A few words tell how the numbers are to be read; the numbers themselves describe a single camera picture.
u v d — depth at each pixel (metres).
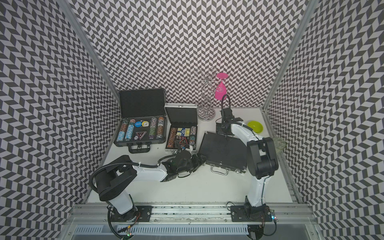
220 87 0.97
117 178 0.46
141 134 0.98
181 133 1.02
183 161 0.66
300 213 0.75
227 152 0.90
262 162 0.50
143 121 1.04
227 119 0.74
